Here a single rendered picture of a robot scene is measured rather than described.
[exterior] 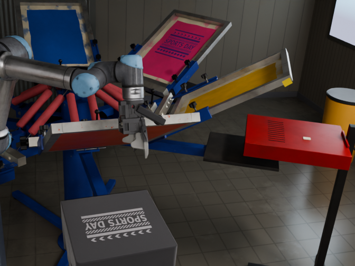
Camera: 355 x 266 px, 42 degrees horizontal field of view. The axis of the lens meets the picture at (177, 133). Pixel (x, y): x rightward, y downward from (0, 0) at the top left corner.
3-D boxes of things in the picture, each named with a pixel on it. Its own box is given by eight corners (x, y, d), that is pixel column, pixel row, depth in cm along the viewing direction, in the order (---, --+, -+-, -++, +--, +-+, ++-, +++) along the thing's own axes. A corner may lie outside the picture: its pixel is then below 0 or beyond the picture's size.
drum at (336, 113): (365, 162, 507) (382, 99, 476) (336, 170, 484) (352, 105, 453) (332, 144, 542) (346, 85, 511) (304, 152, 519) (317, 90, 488)
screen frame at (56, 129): (200, 121, 188) (199, 112, 188) (52, 133, 168) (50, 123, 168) (148, 142, 262) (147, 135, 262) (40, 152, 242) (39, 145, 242)
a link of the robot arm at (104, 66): (80, 67, 158) (109, 66, 154) (94, 58, 168) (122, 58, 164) (84, 89, 161) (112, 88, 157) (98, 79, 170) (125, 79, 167)
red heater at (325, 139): (337, 140, 310) (341, 123, 305) (348, 173, 269) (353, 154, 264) (245, 127, 318) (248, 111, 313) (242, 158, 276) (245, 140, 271)
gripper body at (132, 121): (118, 133, 166) (117, 99, 164) (141, 131, 169) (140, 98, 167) (123, 136, 159) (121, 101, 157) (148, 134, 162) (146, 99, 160)
